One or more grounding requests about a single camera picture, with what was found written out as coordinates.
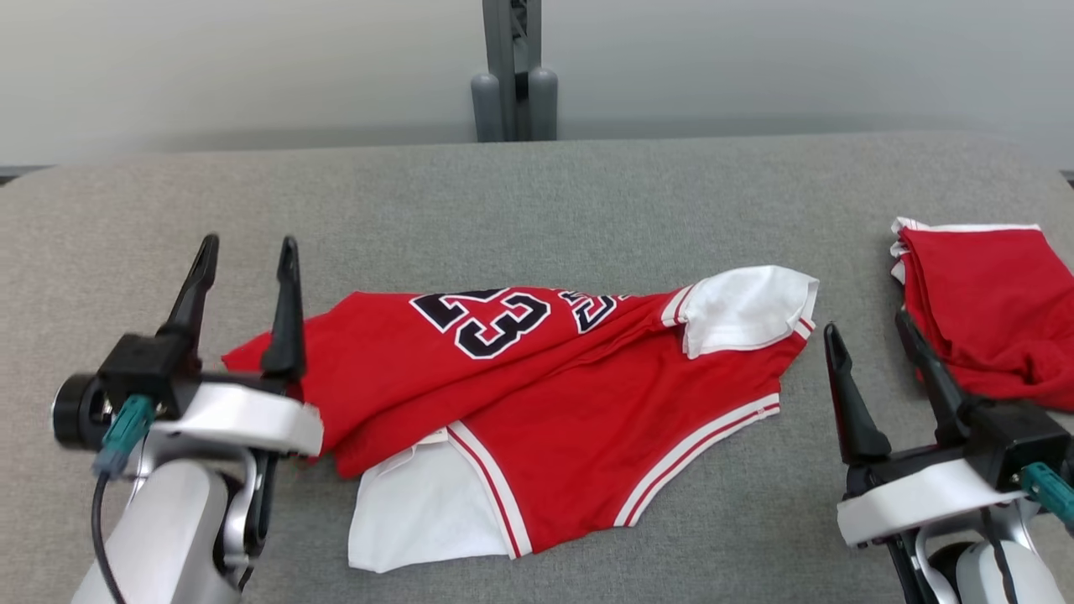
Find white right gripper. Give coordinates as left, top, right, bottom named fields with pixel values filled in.
left=824, top=310, right=1029, bottom=549

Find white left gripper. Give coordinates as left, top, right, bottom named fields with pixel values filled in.
left=147, top=233, right=325, bottom=459

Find red shorts white waistband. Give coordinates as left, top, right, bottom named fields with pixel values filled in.
left=889, top=216, right=1074, bottom=413

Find red basketball jersey number 23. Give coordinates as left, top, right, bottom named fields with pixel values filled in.
left=222, top=265, right=821, bottom=575

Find teal plug left arm cable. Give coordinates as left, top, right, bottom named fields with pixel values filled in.
left=89, top=394, right=158, bottom=604

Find teal plug arm cable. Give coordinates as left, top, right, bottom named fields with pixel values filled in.
left=1019, top=461, right=1074, bottom=531
left=89, top=394, right=158, bottom=604

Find teal plug right arm cable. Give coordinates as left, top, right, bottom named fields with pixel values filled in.
left=1019, top=461, right=1074, bottom=531

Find grey partition post round feet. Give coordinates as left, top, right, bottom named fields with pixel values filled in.
left=470, top=0, right=560, bottom=143

